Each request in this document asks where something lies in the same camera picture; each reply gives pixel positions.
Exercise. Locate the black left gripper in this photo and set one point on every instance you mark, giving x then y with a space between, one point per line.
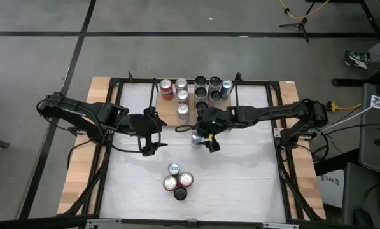
145 124

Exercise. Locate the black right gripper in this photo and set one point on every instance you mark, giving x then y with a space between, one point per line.
213 122

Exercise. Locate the small blue silver energy can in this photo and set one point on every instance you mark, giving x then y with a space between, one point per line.
174 168
195 136
226 85

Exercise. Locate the silver soda can red lettering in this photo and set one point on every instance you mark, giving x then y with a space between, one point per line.
183 94
183 109
181 83

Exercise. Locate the red strawberry soda can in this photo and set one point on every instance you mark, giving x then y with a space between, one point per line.
170 183
166 86
186 179

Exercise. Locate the Celsius Peach Vibe can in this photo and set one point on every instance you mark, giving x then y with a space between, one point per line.
180 193
214 81

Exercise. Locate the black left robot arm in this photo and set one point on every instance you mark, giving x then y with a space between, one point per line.
81 111

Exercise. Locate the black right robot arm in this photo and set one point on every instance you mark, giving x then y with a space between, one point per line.
272 113

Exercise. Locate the white table sheet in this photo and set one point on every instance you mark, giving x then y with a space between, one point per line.
240 184

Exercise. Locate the white cardboard box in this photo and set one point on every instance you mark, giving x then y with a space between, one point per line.
331 191

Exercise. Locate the black tripod stand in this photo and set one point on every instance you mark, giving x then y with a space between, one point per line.
299 24

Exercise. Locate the dark gray case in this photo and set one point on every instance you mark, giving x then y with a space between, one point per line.
361 184

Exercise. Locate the gray cabinet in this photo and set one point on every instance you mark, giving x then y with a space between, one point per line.
369 159

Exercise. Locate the person's shoe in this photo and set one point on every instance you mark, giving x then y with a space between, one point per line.
356 58

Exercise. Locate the black metal table frame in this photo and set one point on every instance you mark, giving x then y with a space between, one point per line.
256 82

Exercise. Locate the silver aluminium rail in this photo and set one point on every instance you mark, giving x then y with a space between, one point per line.
103 220

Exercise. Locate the black metal desk frame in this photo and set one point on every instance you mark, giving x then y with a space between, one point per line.
377 25

